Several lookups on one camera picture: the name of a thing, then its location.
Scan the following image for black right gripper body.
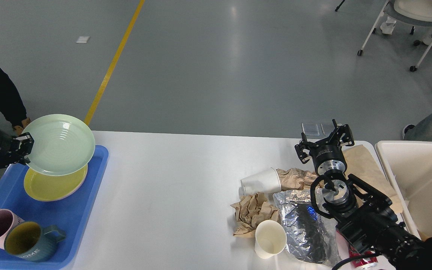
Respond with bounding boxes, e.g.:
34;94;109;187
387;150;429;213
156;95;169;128
311;143;347;176

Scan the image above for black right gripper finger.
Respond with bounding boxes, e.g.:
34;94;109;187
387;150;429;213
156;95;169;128
294;132;316;164
325;119;355;147

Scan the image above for green plate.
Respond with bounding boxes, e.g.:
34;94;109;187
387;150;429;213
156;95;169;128
23;114;96;176

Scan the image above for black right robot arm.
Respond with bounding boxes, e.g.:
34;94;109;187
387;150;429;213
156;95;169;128
295;120;432;270

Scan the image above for floor outlet plate left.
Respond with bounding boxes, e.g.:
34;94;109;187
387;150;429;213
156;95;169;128
301;123;320;137

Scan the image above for floor outlet plate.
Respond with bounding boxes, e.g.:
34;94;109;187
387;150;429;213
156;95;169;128
320;123;340;137
301;123;320;137

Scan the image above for floor outlet plate right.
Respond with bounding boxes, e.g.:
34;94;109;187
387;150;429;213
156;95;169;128
320;123;340;137

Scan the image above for yellow plate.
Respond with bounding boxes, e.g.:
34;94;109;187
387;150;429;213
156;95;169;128
23;164;89;202

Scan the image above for flat brown paper bag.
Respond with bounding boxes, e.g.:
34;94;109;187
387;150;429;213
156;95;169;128
343;145;403;213

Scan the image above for crumpled brown paper back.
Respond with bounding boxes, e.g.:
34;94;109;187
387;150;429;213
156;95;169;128
276;168;318;191

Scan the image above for crumpled brown paper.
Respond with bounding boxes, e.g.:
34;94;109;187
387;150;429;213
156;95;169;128
276;168;318;191
230;192;281;238

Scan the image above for white paper cup lying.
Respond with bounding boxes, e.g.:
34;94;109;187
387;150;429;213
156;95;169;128
240;168;282;195

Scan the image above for blue plastic tray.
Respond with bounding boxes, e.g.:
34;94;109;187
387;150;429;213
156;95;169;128
0;145;109;270

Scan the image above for teal mug yellow inside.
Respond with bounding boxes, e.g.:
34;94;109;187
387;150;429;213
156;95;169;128
3;222;66;263

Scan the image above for silver foil bag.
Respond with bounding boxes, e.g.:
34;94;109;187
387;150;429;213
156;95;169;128
273;190;341;268

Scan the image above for crumpled brown paper front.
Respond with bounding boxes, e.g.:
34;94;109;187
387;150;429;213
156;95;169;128
230;192;281;238

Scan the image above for white plastic bin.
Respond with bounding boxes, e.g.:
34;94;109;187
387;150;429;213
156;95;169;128
375;141;432;239

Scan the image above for white paper cup upright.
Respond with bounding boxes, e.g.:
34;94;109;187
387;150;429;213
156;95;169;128
254;219;287;259

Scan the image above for red soda can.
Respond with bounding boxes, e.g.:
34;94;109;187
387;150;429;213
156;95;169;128
332;241;378;270

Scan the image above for white rolling chair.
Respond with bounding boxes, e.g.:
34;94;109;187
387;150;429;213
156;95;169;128
357;0;432;72

